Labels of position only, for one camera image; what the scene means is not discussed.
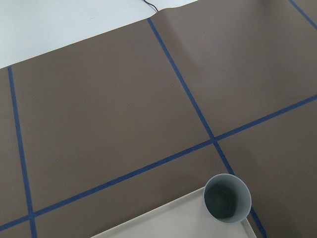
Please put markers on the cream serving tray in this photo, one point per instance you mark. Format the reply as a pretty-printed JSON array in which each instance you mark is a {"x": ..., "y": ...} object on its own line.
[{"x": 185, "y": 217}]

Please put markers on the grey plastic cup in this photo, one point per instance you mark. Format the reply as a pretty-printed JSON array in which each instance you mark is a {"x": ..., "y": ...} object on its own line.
[{"x": 227, "y": 198}]

